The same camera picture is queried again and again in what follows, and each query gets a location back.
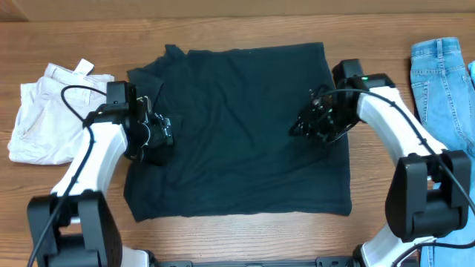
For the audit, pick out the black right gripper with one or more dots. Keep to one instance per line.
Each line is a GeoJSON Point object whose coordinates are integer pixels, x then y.
{"type": "Point", "coordinates": [320, 116]}

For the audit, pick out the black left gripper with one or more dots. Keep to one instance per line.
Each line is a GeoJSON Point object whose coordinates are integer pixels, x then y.
{"type": "Point", "coordinates": [162, 133]}

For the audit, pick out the black t-shirt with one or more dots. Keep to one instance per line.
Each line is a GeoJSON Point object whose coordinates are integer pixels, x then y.
{"type": "Point", "coordinates": [230, 115]}

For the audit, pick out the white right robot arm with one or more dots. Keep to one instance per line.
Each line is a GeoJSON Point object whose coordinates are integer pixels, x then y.
{"type": "Point", "coordinates": [429, 193]}

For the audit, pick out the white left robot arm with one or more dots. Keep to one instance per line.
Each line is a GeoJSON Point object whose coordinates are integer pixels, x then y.
{"type": "Point", "coordinates": [73, 225]}

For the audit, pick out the beige folded pants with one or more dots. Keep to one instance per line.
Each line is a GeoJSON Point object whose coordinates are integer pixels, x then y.
{"type": "Point", "coordinates": [46, 132]}

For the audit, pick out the blue denim jeans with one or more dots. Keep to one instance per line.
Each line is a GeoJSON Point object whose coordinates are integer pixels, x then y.
{"type": "Point", "coordinates": [444, 97]}

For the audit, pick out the light blue cloth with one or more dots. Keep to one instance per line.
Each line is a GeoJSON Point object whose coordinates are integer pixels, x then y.
{"type": "Point", "coordinates": [471, 69]}

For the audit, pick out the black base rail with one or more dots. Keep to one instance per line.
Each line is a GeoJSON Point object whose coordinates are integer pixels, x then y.
{"type": "Point", "coordinates": [336, 261]}

